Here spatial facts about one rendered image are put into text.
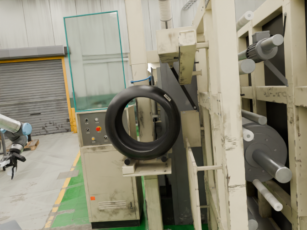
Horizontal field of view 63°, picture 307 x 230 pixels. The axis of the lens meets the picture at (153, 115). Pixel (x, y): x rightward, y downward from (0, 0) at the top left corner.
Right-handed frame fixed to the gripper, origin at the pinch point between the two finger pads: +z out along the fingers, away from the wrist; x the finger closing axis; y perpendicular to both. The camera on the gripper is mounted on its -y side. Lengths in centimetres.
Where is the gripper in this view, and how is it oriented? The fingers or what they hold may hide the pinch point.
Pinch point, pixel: (7, 173)
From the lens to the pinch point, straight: 207.3
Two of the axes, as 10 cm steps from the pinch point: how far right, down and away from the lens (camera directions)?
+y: -9.9, 1.3, 0.5
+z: 0.4, 6.6, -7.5
